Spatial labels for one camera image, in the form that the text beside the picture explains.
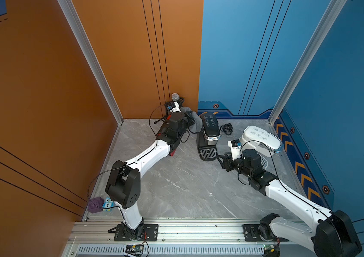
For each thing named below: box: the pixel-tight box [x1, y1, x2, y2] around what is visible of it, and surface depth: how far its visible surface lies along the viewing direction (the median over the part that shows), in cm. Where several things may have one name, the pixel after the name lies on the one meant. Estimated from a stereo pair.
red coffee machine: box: [169, 138, 181, 157], surface depth 65 cm
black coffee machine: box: [196, 112, 222, 162], surface depth 89 cm
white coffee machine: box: [238, 125, 285, 171], surface depth 84 cm
